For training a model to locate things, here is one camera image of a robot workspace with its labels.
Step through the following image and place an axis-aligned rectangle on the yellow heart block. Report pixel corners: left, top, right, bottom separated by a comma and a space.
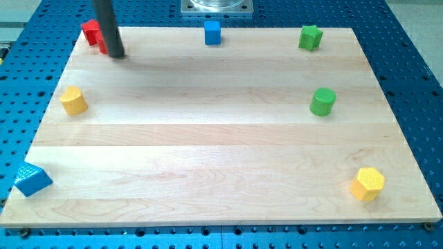
60, 86, 88, 116

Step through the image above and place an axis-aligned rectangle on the light wooden board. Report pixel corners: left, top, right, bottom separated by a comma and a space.
1, 27, 442, 228

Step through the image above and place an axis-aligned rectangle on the blue cube block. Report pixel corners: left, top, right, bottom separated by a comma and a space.
204, 21, 222, 46

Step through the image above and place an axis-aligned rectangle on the green cylinder block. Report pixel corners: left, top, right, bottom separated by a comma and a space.
309, 88, 336, 116

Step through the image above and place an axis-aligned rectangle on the green star block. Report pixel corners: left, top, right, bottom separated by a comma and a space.
298, 25, 323, 51

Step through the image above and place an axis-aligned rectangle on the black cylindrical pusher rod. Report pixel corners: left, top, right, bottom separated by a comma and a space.
91, 0, 125, 58

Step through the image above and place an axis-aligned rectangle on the yellow hexagon block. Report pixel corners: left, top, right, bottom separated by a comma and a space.
350, 167, 386, 201

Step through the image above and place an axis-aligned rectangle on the red crescent block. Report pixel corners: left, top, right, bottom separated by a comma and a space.
81, 19, 107, 54

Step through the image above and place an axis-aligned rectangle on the blue triangle block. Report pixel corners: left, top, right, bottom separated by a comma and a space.
14, 162, 53, 197

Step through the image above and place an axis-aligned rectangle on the board clamp screw left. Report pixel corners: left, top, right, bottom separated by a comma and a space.
17, 228, 30, 239

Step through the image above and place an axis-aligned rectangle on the board clamp screw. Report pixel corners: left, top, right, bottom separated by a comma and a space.
17, 228, 30, 239
423, 222, 434, 232

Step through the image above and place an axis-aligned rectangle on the board clamp screw right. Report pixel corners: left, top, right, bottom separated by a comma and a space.
423, 222, 434, 232

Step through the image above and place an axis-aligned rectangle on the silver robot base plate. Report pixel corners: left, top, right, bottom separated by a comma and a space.
181, 0, 254, 15

